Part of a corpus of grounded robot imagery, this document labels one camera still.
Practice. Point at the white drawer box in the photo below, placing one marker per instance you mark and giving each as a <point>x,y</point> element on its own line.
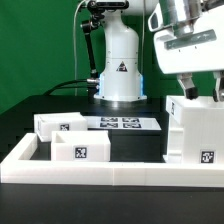
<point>45,124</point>
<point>80,146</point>

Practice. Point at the white drawer box rear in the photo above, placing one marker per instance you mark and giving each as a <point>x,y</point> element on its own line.
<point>45,124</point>

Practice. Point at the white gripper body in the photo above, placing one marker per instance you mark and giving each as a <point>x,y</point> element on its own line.
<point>201,51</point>

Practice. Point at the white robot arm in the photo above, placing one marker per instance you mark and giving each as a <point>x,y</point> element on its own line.
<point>121,82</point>

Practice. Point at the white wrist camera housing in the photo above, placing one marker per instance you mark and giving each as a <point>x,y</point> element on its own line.
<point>157,20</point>

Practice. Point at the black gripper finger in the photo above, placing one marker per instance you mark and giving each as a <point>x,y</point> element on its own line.
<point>218,91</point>
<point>189,89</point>

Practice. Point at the white U-shaped border wall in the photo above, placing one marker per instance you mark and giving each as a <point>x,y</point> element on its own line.
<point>19,167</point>

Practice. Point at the white marker tag plate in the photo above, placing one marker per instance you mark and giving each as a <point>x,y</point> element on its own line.
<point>126,123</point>

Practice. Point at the white drawer box front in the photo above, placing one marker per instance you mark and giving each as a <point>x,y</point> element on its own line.
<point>80,146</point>

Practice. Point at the white drawer cabinet frame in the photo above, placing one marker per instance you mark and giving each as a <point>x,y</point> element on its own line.
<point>195,131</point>

